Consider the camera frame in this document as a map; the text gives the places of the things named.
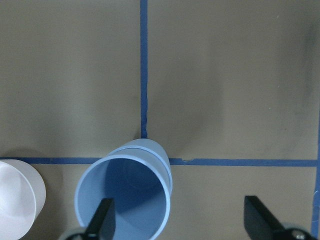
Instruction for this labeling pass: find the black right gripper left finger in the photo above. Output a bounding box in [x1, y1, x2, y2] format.
[59, 198, 116, 240]

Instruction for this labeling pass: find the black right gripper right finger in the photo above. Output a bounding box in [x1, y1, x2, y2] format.
[243, 195, 315, 240]

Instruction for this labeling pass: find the blue cup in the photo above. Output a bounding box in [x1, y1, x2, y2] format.
[107, 138, 173, 195]
[74, 148, 173, 240]

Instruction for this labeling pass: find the pink bowl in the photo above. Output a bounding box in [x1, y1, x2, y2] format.
[0, 159, 46, 240]

